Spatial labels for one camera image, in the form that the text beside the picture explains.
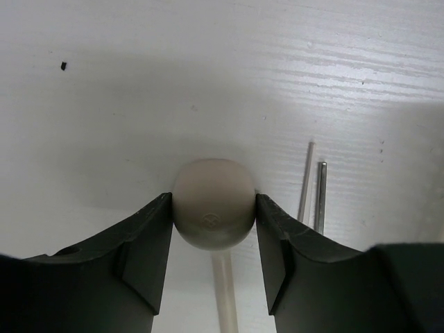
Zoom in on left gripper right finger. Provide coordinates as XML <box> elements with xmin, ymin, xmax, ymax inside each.
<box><xmin>256</xmin><ymin>194</ymin><xmax>443</xmax><ymax>332</ymax></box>

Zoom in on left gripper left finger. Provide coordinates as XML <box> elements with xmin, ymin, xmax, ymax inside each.
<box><xmin>1</xmin><ymin>193</ymin><xmax>173</xmax><ymax>332</ymax></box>

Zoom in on beige plastic spoon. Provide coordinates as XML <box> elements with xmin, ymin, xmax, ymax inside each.
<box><xmin>172</xmin><ymin>159</ymin><xmax>255</xmax><ymax>332</ymax></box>

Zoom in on silver metal chopstick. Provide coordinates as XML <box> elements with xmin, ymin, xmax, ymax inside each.
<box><xmin>314</xmin><ymin>162</ymin><xmax>327</xmax><ymax>234</ymax></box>

